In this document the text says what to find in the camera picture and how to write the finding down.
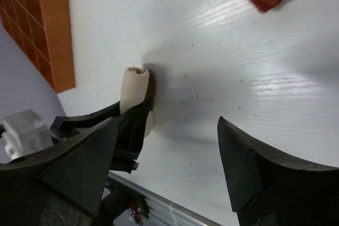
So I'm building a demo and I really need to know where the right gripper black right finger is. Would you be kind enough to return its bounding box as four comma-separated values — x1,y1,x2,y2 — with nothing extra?
217,117,338,225

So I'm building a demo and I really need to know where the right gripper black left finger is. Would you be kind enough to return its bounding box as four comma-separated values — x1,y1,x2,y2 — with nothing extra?
1,119,118,225

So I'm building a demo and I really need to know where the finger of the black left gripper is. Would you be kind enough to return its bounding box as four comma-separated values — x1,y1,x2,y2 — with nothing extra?
111,100,154,173
49,101,120,141

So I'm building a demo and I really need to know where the cream brown striped sock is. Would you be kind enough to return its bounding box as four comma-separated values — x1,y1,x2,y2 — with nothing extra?
118,66,156,138

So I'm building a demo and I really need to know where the orange compartment tray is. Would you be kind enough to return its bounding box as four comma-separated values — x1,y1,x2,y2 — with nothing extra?
1,0,76,93

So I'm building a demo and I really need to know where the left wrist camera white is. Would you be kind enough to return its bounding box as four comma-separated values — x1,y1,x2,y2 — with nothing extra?
1,110,53,160

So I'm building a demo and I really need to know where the aluminium frame rail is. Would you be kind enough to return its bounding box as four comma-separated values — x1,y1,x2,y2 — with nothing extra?
108,172,218,225

